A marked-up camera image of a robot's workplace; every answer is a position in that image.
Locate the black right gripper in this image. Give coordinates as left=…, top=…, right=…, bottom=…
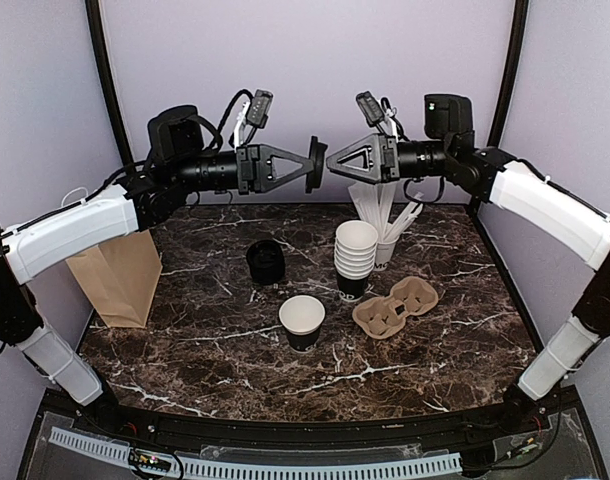
left=327, top=132, right=453, bottom=184

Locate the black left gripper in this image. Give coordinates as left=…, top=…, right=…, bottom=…
left=173, top=143, right=316, bottom=195

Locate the black paper coffee cup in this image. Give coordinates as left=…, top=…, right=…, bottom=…
left=278, top=295, right=326, bottom=353

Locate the black plastic cup lid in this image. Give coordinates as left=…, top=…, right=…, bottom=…
left=305, top=136, right=328, bottom=194

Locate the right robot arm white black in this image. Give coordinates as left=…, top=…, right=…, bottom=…
left=326, top=91, right=610, bottom=434

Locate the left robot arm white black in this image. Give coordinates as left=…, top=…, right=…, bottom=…
left=0, top=104, right=326, bottom=436

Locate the bundle of white wrapped straws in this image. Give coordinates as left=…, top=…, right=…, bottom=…
left=348, top=182, right=423, bottom=243

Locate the stack of black paper cups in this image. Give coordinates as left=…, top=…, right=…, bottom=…
left=334, top=220, right=379, bottom=302

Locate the stack of black lids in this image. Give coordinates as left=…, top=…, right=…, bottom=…
left=246, top=240, right=285, bottom=285

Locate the brown pulp cup carrier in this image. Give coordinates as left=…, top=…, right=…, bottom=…
left=352, top=276, right=439, bottom=340

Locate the brown paper bag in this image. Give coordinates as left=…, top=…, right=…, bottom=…
left=66, top=231, right=162, bottom=328

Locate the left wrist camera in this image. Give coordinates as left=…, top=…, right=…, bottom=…
left=231, top=89, right=274, bottom=149

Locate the black enclosure frame post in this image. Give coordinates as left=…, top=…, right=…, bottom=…
left=467, top=0, right=531, bottom=207

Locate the black left frame post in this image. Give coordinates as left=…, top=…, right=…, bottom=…
left=84, top=0, right=136, bottom=168

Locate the grey cable duct rail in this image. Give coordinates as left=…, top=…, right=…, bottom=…
left=48, top=427, right=462, bottom=479

